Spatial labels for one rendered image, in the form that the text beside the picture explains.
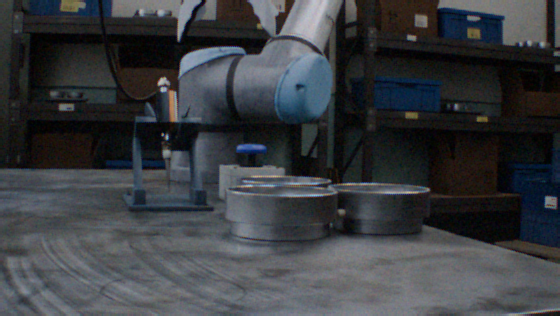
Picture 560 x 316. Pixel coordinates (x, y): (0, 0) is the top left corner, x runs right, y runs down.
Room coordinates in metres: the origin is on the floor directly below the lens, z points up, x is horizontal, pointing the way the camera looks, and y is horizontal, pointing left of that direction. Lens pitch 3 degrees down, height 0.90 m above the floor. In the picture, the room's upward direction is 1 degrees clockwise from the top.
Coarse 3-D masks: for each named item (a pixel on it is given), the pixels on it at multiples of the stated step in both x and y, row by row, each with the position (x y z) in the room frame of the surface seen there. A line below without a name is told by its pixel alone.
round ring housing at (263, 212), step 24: (240, 192) 0.64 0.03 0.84; (264, 192) 0.72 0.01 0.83; (288, 192) 0.73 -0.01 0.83; (312, 192) 0.72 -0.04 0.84; (336, 192) 0.67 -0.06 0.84; (240, 216) 0.64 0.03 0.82; (264, 216) 0.63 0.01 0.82; (288, 216) 0.63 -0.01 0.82; (312, 216) 0.63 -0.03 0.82; (336, 216) 0.67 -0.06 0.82; (288, 240) 0.63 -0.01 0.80
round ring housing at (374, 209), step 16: (352, 192) 0.68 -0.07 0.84; (368, 192) 0.67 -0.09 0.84; (384, 192) 0.67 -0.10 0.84; (400, 192) 0.76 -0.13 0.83; (416, 192) 0.68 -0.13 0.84; (352, 208) 0.68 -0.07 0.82; (368, 208) 0.67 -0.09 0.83; (384, 208) 0.67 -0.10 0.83; (400, 208) 0.67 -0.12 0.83; (416, 208) 0.68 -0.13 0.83; (336, 224) 0.71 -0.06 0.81; (352, 224) 0.69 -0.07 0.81; (368, 224) 0.68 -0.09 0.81; (384, 224) 0.68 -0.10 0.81; (400, 224) 0.68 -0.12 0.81; (416, 224) 0.69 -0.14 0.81
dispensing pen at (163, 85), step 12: (168, 84) 0.93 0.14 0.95; (156, 96) 0.89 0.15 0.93; (168, 96) 0.90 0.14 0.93; (156, 108) 0.89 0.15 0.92; (168, 108) 0.89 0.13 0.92; (156, 120) 0.87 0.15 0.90; (168, 120) 0.88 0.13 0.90; (156, 132) 0.89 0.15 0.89; (168, 132) 0.88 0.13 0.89; (168, 144) 0.87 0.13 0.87; (168, 156) 0.87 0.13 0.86; (168, 168) 0.86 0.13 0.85; (168, 180) 0.85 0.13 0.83
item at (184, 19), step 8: (192, 0) 1.05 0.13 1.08; (200, 0) 1.05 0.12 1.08; (184, 8) 1.06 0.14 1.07; (192, 8) 1.05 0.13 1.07; (200, 8) 1.08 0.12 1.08; (184, 16) 1.06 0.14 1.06; (192, 16) 1.06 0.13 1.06; (200, 16) 1.10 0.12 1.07; (184, 24) 1.06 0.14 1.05; (184, 32) 1.06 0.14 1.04
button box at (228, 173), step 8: (224, 168) 0.95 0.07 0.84; (232, 168) 0.92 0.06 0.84; (240, 168) 0.92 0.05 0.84; (248, 168) 0.93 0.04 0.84; (256, 168) 0.93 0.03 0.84; (264, 168) 0.93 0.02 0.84; (272, 168) 0.94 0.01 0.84; (280, 168) 0.93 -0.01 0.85; (224, 176) 0.95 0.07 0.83; (232, 176) 0.92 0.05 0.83; (240, 176) 0.92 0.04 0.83; (248, 176) 0.92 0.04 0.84; (224, 184) 0.95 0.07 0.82; (232, 184) 0.92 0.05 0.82; (224, 192) 0.95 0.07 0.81; (224, 200) 0.95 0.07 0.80
